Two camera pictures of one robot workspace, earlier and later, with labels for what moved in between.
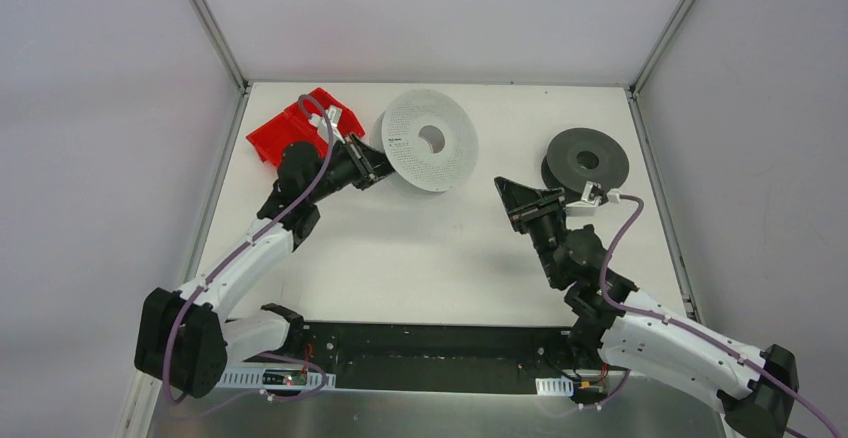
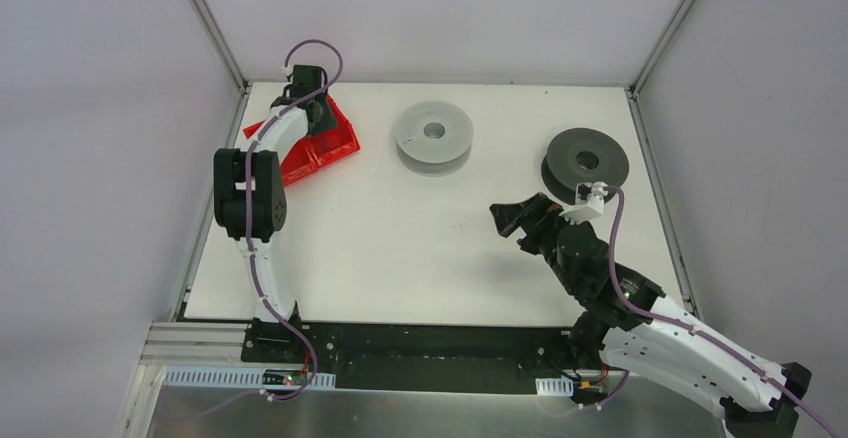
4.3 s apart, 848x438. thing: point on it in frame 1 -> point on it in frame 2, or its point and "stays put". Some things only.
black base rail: x=443 y=358 stays put
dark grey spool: x=577 y=156 stays put
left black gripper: x=361 y=162 -> x=321 y=116
